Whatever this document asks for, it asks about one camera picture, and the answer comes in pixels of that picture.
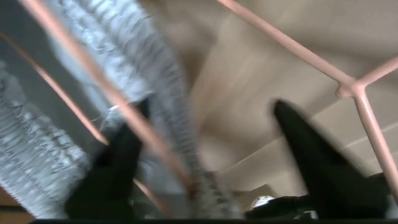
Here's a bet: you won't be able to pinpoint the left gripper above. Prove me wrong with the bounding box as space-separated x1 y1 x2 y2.
244 194 313 219

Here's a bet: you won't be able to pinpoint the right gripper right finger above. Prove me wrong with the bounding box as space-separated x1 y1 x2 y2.
272 98 390 219

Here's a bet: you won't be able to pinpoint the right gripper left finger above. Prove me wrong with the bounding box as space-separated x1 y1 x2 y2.
63 99 150 220

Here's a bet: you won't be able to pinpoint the pink clothes hanger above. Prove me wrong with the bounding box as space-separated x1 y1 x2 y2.
216 0 398 200
0 0 197 218

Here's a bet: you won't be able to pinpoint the pale grey shorts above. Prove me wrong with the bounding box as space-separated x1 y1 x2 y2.
0 0 243 220

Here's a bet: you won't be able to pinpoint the beige curtain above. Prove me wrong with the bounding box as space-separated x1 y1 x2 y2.
136 0 398 215

